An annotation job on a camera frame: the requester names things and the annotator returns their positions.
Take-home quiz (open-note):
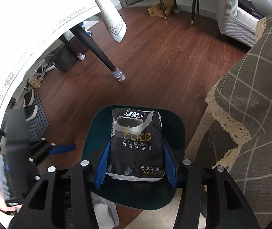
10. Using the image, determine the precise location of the dark striped doormat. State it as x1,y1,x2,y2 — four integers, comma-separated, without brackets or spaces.
25,94,50,142

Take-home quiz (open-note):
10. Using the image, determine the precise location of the side table, white cloth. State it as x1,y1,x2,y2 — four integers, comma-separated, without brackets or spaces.
0,0,127,180

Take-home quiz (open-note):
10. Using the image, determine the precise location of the dark teal trash bin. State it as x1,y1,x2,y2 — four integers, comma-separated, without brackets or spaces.
82,104,186,214

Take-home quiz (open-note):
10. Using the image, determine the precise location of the grey and white sneaker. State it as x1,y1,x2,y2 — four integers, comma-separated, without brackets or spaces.
35,61,55,80

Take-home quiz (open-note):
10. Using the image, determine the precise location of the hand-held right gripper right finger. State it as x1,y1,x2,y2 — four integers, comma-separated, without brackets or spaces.
163,144,262,229

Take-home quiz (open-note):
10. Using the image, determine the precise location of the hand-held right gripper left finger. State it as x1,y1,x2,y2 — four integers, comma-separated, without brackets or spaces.
11,140,111,229

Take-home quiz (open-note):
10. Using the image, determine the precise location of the black handbag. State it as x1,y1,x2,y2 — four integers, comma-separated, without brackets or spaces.
238,0,266,19

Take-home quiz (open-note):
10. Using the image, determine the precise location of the black and white sneaker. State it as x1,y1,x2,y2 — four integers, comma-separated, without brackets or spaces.
25,104,39,123
22,89,35,108

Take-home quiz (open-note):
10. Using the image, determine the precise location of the grey checked tablecloth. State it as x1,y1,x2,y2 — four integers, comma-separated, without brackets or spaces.
197,14,272,229

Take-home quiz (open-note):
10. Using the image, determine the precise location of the tan shoe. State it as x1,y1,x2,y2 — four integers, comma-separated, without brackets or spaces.
30,77,42,89

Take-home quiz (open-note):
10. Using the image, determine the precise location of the blue shoe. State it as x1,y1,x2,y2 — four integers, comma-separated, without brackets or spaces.
77,21,92,37

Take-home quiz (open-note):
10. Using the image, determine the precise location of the dark table leg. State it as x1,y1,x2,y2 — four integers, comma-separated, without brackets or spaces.
60,35,83,58
70,26,117,73

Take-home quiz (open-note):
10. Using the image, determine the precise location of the open cardboard box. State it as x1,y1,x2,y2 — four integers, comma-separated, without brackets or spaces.
148,0,175,18

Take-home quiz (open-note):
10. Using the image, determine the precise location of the black tissue pack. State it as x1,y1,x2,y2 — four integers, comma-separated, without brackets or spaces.
106,107,168,182

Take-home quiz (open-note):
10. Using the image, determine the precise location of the grey slipper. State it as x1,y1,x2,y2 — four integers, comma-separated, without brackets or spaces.
93,202,120,229

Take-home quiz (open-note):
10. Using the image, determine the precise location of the black storage box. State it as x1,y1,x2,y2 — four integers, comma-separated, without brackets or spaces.
51,45,89,73

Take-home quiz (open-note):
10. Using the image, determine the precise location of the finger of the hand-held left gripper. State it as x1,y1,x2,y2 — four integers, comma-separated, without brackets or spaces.
29,137,77,165

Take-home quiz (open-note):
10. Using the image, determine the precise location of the grey armchair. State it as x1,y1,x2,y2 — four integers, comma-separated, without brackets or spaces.
217,0,266,48

